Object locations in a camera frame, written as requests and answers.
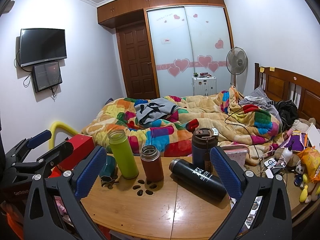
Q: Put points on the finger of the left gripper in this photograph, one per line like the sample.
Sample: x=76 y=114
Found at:
x=37 y=139
x=43 y=165

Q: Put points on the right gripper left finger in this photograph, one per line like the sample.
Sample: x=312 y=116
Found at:
x=42 y=219

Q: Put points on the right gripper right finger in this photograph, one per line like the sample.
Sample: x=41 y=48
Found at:
x=262 y=209

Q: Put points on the teal hexagonal ceramic cup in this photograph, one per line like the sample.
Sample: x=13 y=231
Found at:
x=108 y=171

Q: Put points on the black thermos lying down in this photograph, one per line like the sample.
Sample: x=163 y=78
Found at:
x=198 y=178

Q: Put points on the red gift box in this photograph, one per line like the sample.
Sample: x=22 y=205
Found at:
x=83 y=145

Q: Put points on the pink rabbit toy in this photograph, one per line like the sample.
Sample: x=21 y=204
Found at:
x=60 y=206

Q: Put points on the yellow foam tube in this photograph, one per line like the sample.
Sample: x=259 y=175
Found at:
x=59 y=126

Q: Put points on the yellow plush toy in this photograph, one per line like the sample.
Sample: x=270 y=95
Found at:
x=310 y=190

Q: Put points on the lime green bottle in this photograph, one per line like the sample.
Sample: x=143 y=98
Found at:
x=123 y=154

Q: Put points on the white spray bottle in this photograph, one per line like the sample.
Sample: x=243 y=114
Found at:
x=287 y=154

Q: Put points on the orange snack bag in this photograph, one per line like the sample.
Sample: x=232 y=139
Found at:
x=310 y=158

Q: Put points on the red brown thermos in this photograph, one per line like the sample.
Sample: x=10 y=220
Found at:
x=152 y=164

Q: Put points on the grey black garment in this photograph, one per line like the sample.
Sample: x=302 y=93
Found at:
x=149 y=111

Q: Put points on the colourful patchwork blanket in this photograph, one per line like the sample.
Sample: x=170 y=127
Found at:
x=249 y=125

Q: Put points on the navy travel mug brown lid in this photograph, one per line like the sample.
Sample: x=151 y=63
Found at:
x=203 y=140

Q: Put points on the black bag on bed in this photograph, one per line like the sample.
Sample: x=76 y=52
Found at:
x=288 y=113

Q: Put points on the brown wooden door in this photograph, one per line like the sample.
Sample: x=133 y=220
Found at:
x=135 y=61

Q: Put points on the wooden bed headboard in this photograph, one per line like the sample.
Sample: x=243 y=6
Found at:
x=283 y=85

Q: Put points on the white suitcase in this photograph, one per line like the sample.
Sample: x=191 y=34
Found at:
x=204 y=86

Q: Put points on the overhead wooden cabinets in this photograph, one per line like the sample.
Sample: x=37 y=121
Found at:
x=122 y=12

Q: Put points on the white wardrobe with hearts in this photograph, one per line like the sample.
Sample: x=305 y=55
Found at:
x=186 y=41

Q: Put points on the standing electric fan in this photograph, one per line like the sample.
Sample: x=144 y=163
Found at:
x=236 y=63

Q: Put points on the small wall monitor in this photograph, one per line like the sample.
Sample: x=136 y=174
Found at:
x=46 y=75

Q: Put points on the wall mounted black television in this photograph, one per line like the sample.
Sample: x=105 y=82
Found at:
x=41 y=45

